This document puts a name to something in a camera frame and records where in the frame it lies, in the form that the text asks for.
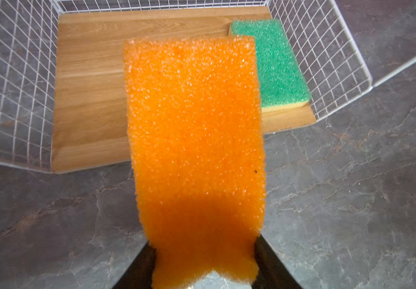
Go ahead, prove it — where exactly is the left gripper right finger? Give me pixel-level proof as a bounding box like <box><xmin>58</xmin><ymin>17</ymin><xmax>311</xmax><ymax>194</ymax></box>
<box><xmin>252</xmin><ymin>235</ymin><xmax>302</xmax><ymax>289</ymax></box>

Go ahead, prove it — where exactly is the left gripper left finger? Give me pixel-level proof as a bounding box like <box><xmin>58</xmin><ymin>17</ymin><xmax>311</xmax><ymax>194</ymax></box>
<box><xmin>113</xmin><ymin>242</ymin><xmax>156</xmax><ymax>289</ymax></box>

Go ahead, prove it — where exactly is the orange sponge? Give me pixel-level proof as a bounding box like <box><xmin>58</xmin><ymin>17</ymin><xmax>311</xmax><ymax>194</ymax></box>
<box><xmin>123</xmin><ymin>36</ymin><xmax>266</xmax><ymax>289</ymax></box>

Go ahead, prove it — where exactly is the light green sponge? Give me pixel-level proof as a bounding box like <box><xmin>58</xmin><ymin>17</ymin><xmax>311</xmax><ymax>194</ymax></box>
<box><xmin>229</xmin><ymin>19</ymin><xmax>311</xmax><ymax>112</ymax></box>

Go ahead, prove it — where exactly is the white wire wooden shelf rack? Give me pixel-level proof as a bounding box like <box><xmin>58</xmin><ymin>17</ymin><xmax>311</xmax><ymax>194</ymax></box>
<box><xmin>0</xmin><ymin>1</ymin><xmax>416</xmax><ymax>173</ymax></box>

